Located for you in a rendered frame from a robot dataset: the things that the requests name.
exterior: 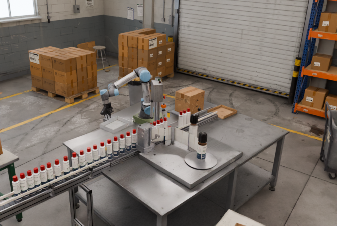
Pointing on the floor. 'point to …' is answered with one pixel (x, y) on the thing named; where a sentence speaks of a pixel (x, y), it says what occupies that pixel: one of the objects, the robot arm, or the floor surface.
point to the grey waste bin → (135, 93)
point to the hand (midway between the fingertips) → (109, 121)
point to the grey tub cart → (330, 143)
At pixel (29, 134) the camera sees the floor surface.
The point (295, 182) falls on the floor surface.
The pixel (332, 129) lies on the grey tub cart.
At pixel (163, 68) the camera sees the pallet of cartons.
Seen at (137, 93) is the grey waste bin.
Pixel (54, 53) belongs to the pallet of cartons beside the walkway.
